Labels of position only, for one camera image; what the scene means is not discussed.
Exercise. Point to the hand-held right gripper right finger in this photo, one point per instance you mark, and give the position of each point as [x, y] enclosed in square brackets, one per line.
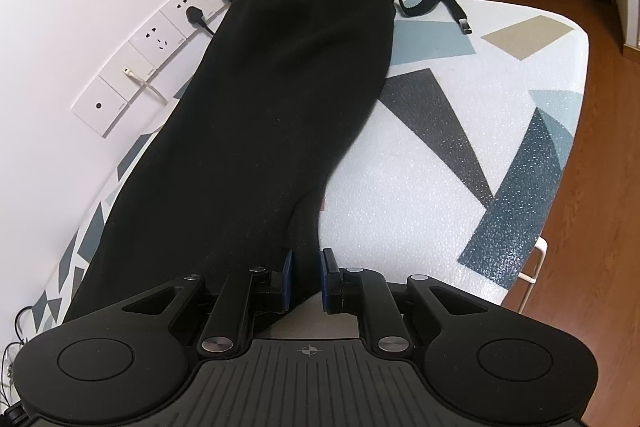
[327, 279]

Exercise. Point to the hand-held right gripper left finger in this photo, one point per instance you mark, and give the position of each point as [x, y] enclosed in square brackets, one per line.
[287, 277]

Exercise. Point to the black pants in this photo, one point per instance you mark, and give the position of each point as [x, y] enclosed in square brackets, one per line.
[250, 107]

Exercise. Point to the geometric patterned table mat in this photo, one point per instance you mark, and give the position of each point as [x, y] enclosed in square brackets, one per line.
[450, 187]

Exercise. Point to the white table frame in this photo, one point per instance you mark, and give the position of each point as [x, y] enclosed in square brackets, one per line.
[537, 267]

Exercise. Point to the white round port wall plate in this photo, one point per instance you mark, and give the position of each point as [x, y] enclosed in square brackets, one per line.
[97, 107]

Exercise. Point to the white network wall plate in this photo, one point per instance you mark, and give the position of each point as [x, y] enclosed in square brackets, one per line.
[120, 82]

